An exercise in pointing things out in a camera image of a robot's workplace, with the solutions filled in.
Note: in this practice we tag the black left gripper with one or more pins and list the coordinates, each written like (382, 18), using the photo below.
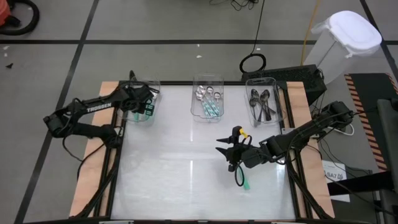
(136, 96)

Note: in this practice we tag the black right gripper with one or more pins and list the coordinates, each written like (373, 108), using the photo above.
(236, 152)

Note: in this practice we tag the black metal spoon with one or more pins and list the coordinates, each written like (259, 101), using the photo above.
(267, 92)
(255, 92)
(270, 108)
(252, 102)
(263, 98)

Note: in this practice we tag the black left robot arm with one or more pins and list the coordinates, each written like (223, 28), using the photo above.
(93, 107)

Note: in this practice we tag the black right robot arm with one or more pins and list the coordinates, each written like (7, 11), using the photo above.
(304, 133)

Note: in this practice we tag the clear plastic bin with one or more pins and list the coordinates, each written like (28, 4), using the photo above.
(155, 118)
(278, 102)
(194, 112)

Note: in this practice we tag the black perforated computer case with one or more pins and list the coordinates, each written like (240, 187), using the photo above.
(295, 76)

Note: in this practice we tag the white paper label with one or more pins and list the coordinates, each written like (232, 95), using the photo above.
(334, 169)

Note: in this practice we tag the black floor scrap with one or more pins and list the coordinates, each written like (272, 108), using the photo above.
(9, 66)

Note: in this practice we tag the black floor beam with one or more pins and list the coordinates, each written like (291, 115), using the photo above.
(360, 186)

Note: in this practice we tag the orange vacuum cleaner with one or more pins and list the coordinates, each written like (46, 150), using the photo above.
(3, 14)

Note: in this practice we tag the black hazard striped platform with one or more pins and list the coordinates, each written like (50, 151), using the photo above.
(373, 87)

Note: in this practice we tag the white lidded trash bin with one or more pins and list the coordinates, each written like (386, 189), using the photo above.
(351, 31)

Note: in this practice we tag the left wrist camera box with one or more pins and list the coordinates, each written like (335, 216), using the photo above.
(150, 109)

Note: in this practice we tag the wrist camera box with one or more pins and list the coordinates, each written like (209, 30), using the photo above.
(150, 109)
(237, 130)

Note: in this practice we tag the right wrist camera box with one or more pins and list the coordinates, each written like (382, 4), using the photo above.
(237, 130)

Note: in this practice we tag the silver metal mounting bracket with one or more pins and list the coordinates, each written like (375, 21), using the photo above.
(285, 130)

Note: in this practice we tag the black aluminium table frame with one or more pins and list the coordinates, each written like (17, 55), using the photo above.
(202, 83)

